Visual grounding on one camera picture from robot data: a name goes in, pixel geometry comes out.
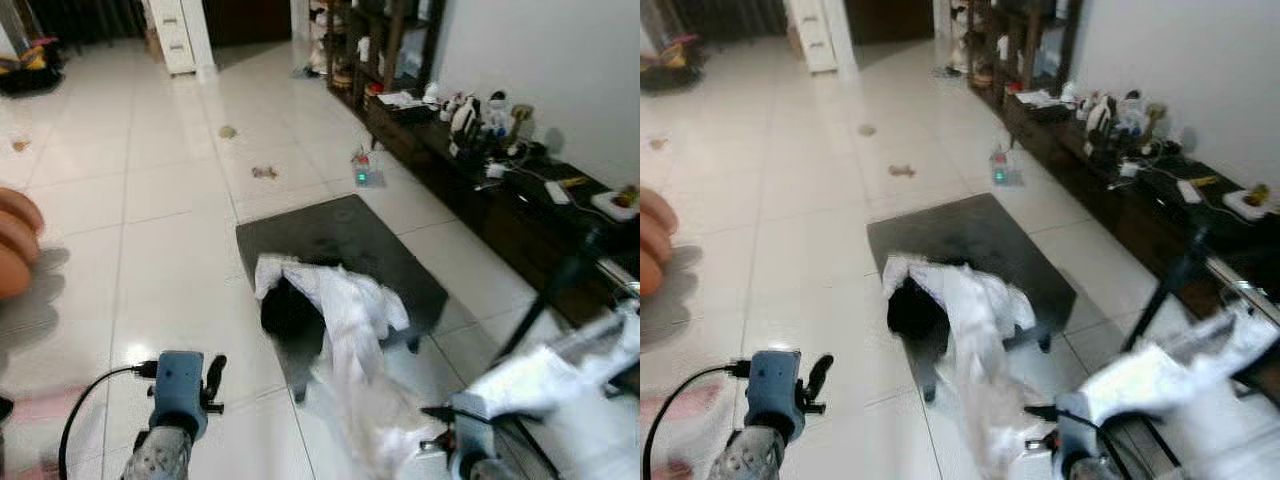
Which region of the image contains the white printed shirt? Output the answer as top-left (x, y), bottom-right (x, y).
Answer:
top-left (882, 255), bottom-right (1051, 480)
top-left (255, 255), bottom-right (441, 480)

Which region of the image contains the black garment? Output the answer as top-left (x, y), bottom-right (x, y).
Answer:
top-left (260, 278), bottom-right (326, 341)
top-left (887, 280), bottom-right (951, 341)

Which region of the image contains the white sleeveless vest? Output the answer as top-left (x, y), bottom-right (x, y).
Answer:
top-left (470, 305), bottom-right (641, 480)
top-left (1080, 300), bottom-right (1280, 480)

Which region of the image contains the dark grey low bench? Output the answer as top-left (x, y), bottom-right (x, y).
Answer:
top-left (235, 193), bottom-right (451, 401)
top-left (865, 193), bottom-right (1079, 401)

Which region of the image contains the black chrome clothes rack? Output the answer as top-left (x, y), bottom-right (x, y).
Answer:
top-left (495, 225), bottom-right (641, 480)
top-left (1120, 225), bottom-right (1280, 480)

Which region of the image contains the dark wooden console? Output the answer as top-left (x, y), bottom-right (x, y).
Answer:
top-left (330, 85), bottom-right (641, 331)
top-left (965, 80), bottom-right (1280, 301)

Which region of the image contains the floor socket with green light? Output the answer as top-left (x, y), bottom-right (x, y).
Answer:
top-left (350, 148), bottom-right (386, 191)
top-left (988, 148), bottom-right (1023, 189)

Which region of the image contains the white dish with gold figure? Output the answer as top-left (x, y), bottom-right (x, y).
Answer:
top-left (1225, 183), bottom-right (1276, 221)
top-left (592, 185), bottom-right (641, 223)

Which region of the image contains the black and white figurine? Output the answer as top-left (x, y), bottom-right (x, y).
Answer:
top-left (448, 95), bottom-right (481, 136)
top-left (1085, 93), bottom-right (1116, 136)

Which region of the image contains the gold trophy ornament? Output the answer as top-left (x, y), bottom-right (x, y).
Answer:
top-left (508, 102), bottom-right (536, 151)
top-left (1145, 102), bottom-right (1171, 151)

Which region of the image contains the white astronaut figurine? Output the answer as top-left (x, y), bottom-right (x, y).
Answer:
top-left (1120, 90), bottom-right (1149, 136)
top-left (483, 90), bottom-right (511, 136)

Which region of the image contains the white drawer cabinet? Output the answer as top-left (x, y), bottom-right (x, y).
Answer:
top-left (150, 0), bottom-right (216, 76)
top-left (785, 0), bottom-right (851, 73)

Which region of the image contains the dark basket with colourful items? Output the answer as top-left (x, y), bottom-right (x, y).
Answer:
top-left (0, 35), bottom-right (61, 96)
top-left (640, 35), bottom-right (701, 96)

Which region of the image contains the dark wooden shelf unit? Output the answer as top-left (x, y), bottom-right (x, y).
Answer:
top-left (950, 0), bottom-right (1086, 101)
top-left (310, 0), bottom-right (446, 96)

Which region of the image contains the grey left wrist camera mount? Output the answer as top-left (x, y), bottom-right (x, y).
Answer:
top-left (152, 350), bottom-right (209, 441)
top-left (745, 350), bottom-right (806, 441)

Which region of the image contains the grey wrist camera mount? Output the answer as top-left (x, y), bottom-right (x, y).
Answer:
top-left (1055, 392), bottom-right (1111, 471)
top-left (745, 350), bottom-right (806, 441)
top-left (445, 392), bottom-right (506, 476)
top-left (152, 350), bottom-right (209, 441)

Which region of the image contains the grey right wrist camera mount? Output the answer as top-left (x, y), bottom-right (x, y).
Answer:
top-left (445, 392), bottom-right (506, 476)
top-left (1055, 392), bottom-right (1111, 471)

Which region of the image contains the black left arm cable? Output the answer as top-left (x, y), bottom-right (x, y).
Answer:
top-left (643, 360), bottom-right (751, 480)
top-left (58, 362), bottom-right (161, 480)

